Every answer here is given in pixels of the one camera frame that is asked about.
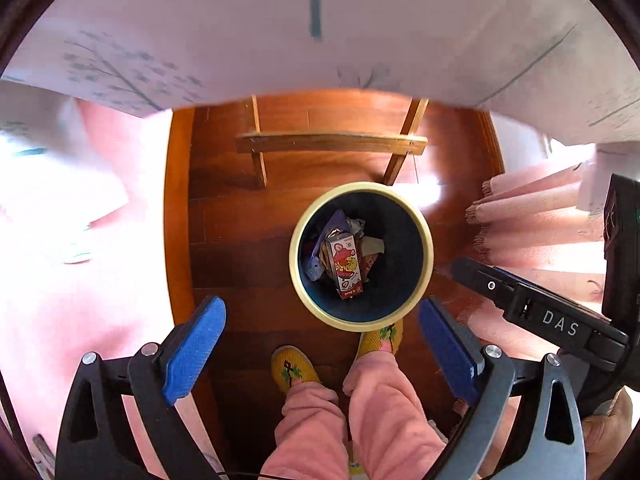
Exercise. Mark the person's right hand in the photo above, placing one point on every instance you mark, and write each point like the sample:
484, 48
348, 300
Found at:
605, 440

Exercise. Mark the tree print tablecloth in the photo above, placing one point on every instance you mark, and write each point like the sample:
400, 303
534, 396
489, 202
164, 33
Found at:
250, 35

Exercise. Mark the pink fringed cloth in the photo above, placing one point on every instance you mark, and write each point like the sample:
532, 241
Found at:
540, 210

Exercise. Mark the wooden table frame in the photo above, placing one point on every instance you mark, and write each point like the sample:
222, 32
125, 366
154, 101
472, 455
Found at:
330, 141

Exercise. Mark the person's right leg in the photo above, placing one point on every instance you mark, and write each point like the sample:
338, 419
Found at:
390, 410

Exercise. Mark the person's right yellow slipper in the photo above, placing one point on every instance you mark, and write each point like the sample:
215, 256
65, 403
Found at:
380, 340

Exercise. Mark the pink blanket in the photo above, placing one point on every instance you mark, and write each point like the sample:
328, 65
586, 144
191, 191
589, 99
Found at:
75, 310

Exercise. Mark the person's yellow slipper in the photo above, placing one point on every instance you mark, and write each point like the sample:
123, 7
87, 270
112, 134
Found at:
292, 367
380, 340

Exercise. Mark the person's left yellow slipper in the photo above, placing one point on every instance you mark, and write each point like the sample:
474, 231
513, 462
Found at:
292, 367

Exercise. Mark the purple plastic bag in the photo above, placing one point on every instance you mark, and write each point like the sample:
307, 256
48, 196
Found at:
315, 265

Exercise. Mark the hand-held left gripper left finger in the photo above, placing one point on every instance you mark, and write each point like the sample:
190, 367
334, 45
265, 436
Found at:
192, 350

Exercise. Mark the dark bin with cream rim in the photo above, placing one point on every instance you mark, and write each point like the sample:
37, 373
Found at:
400, 260

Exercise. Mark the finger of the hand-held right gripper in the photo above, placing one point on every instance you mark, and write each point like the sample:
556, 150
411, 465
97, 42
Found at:
525, 305

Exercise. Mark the cartoon print carton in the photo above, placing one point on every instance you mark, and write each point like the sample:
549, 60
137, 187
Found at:
345, 265

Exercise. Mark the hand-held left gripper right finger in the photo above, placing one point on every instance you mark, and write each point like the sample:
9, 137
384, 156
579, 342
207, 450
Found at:
447, 355

